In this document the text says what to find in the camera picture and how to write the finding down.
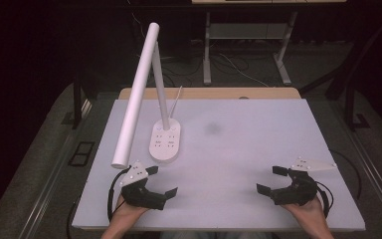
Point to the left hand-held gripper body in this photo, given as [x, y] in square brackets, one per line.
[141, 195]

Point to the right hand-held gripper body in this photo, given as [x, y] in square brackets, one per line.
[300, 192]

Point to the white desk lamp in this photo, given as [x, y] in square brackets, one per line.
[136, 99]

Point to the person's left hand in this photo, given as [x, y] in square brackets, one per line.
[126, 214]

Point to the person's right hand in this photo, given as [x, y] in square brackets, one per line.
[310, 214]

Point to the white table mat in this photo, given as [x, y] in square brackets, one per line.
[245, 149]

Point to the black metal stand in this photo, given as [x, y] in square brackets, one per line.
[77, 106]
[349, 106]

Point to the wooden table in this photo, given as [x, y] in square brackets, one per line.
[212, 93]

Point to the black rectangular floor frame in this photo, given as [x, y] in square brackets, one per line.
[73, 158]

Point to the grey metal desk frame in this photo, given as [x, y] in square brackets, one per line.
[207, 59]

